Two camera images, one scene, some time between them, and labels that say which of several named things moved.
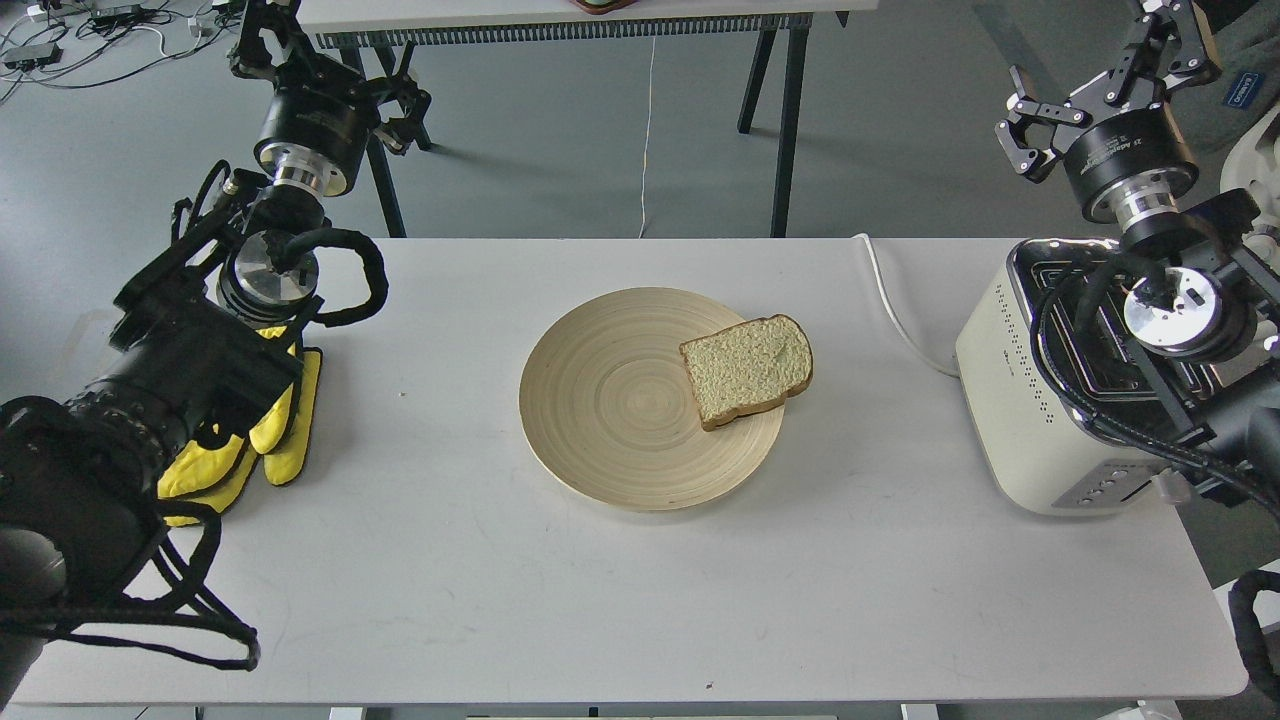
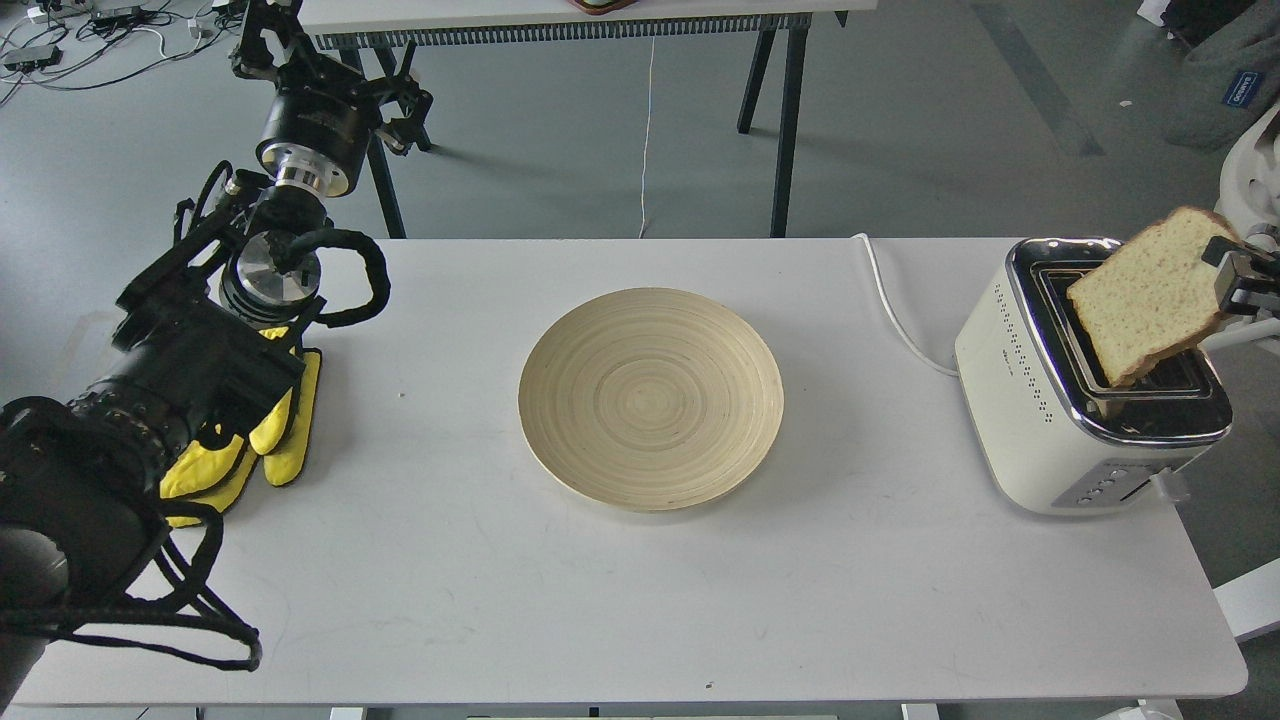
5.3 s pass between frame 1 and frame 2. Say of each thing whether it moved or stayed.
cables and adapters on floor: stayed
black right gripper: moved
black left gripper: stayed
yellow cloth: stayed
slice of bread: moved
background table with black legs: stayed
